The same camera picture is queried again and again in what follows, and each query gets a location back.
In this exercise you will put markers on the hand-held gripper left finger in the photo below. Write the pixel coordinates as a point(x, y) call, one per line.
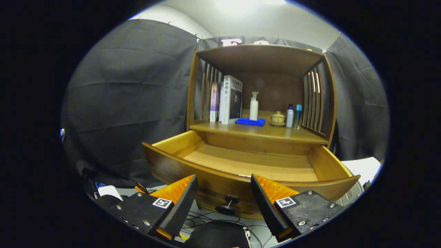
point(182, 203)

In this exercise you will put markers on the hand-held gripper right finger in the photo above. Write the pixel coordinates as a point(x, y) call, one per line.
point(266, 203)

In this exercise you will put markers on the black drawer knob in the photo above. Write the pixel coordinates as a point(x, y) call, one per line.
point(225, 209)

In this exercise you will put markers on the wooden drawer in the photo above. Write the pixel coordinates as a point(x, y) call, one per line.
point(241, 162)

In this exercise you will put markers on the wooden countertop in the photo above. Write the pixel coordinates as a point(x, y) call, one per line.
point(268, 132)

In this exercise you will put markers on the brown wooden cabinet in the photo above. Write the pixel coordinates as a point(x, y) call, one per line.
point(262, 58)

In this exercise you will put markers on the orange and black tool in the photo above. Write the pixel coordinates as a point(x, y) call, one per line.
point(140, 188)

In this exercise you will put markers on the black rounded object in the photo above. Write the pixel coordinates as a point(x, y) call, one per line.
point(217, 236)

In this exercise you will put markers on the white rounded object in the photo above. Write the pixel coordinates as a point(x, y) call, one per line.
point(110, 192)

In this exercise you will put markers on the blue folded cloth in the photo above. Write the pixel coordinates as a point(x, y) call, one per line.
point(249, 122)

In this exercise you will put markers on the beige lidded tea cup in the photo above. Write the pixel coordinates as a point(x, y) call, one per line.
point(277, 119)

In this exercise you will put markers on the white bottle with blue cap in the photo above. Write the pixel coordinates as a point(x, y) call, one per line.
point(289, 119)

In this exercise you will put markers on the clear bottle with teal cap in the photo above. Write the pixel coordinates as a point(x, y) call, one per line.
point(298, 115)

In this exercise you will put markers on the white pump bottle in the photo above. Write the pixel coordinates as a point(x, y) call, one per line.
point(254, 110)

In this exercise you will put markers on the white and grey machine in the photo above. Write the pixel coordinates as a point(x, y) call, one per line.
point(361, 168)

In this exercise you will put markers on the thin purple book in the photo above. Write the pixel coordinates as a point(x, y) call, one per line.
point(214, 103)

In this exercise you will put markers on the thick white book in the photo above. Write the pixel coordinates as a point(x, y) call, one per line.
point(229, 103)

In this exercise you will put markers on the black backdrop cloth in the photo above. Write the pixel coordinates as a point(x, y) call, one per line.
point(131, 103)

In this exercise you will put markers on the large ceiling light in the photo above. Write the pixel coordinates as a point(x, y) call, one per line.
point(248, 3)

